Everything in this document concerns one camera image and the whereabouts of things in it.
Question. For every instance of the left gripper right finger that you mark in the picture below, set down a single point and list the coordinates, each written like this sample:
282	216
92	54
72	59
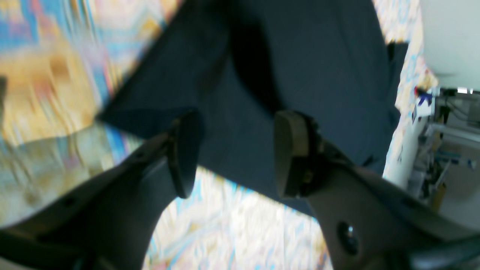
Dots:
367	222

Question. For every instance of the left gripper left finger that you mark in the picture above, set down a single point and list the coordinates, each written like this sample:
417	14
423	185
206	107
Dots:
107	222

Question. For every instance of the black T-shirt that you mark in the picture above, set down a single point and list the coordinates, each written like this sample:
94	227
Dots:
237	62

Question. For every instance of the blue orange clamp lower left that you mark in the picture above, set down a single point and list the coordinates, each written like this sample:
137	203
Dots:
424	104

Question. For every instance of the patterned tablecloth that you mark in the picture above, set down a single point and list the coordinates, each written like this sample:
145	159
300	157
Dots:
63	61

